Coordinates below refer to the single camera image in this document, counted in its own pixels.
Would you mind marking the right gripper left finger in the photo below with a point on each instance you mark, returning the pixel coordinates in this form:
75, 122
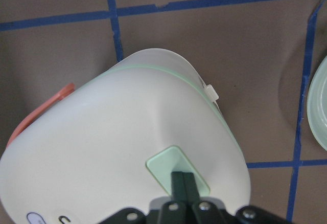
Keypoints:
171, 209

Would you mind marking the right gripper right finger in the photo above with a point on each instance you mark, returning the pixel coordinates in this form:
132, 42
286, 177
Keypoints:
197, 210

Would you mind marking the white rice cooker orange handle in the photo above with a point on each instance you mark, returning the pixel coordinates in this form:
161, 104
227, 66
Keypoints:
114, 142

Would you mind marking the far pale green plate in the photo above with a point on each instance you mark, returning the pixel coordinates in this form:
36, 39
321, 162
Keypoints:
316, 105

